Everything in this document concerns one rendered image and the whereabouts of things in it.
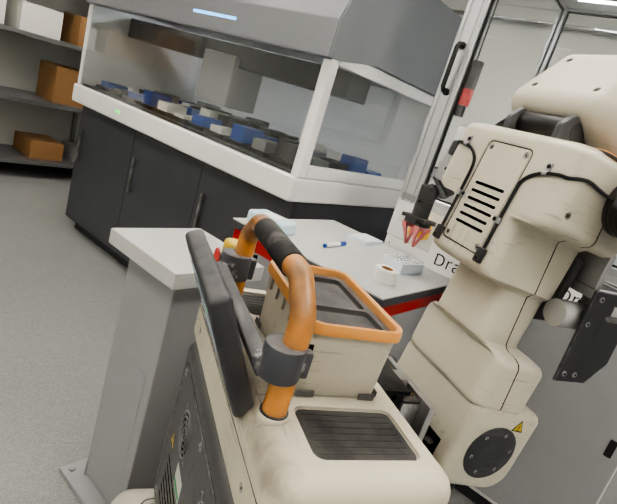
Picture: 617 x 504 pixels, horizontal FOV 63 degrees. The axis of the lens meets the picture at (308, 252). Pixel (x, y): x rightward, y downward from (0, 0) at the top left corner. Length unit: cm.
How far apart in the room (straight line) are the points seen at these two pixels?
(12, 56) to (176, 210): 264
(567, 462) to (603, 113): 135
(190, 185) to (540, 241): 198
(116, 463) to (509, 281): 113
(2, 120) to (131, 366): 382
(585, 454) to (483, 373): 109
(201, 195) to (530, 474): 176
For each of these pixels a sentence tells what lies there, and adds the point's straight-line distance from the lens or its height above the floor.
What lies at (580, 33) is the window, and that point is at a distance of 192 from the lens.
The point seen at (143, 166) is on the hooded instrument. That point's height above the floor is 62.
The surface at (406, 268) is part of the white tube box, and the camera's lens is 166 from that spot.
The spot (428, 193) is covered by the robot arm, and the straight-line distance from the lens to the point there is 166.
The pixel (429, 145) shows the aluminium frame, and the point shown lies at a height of 117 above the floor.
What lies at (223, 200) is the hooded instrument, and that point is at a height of 66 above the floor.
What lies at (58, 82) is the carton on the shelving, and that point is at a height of 78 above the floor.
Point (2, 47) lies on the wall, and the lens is 491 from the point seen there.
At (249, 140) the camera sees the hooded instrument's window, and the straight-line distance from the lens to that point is 220.
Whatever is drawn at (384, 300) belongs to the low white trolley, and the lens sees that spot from 138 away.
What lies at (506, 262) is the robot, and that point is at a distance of 81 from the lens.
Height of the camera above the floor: 118
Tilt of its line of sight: 16 degrees down
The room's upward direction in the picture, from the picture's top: 17 degrees clockwise
